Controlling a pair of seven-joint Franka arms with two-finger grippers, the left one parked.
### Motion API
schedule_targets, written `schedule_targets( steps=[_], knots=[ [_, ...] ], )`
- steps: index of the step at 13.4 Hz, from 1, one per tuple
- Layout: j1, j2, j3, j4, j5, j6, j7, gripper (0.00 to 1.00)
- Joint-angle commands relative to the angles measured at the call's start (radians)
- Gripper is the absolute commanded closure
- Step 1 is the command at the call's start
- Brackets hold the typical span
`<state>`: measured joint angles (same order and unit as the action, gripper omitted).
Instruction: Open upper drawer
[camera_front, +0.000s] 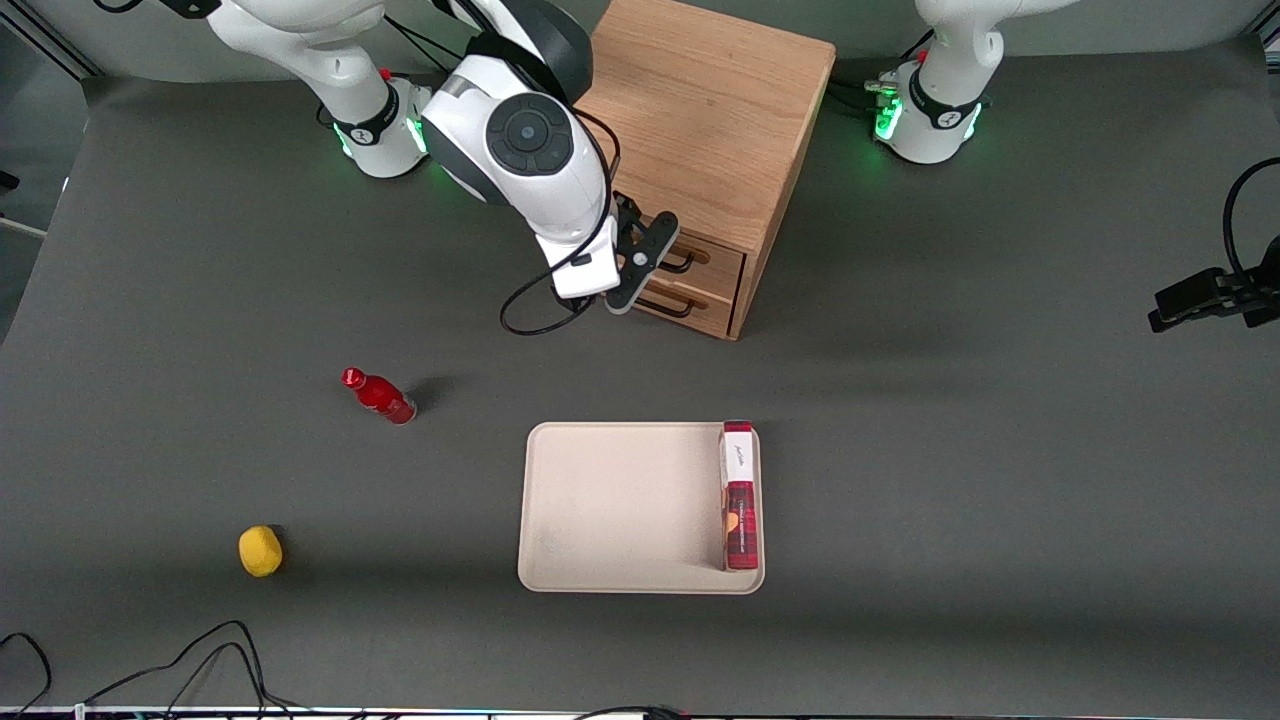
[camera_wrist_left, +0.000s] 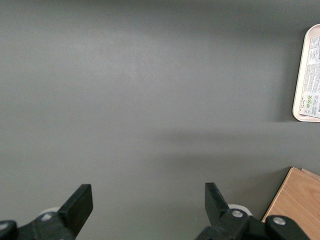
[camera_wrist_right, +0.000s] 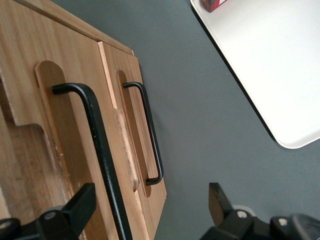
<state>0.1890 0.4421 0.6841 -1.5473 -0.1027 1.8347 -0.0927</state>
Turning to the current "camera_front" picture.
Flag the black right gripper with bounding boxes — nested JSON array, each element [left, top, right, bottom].
[[608, 192, 653, 264]]

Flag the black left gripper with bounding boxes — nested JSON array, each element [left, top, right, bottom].
[[1148, 235, 1280, 333]]

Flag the wooden drawer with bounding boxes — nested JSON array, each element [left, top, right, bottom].
[[640, 212, 747, 301], [632, 270, 738, 339]]

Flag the wooden drawer cabinet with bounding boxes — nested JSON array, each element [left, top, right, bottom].
[[575, 0, 837, 341]]

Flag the beige plastic tray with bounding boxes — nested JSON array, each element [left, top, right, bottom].
[[517, 421, 766, 596]]

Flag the red bottle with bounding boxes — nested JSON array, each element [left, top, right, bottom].
[[341, 367, 418, 426]]

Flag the red plaid carton box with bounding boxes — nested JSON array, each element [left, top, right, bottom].
[[720, 420, 761, 572]]

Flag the yellow lemon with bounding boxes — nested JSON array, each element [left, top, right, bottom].
[[238, 525, 284, 579]]

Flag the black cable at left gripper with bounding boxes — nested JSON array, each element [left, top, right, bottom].
[[1222, 157, 1280, 286]]

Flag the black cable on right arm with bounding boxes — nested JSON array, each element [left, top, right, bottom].
[[435, 0, 623, 337]]

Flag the black cables at left base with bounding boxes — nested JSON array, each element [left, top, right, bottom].
[[828, 30, 936, 113]]

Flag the black cables at base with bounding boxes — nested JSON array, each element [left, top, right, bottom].
[[318, 15, 471, 129], [828, 30, 936, 113]]

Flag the black cables at right base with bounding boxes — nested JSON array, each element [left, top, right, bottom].
[[318, 15, 471, 129]]

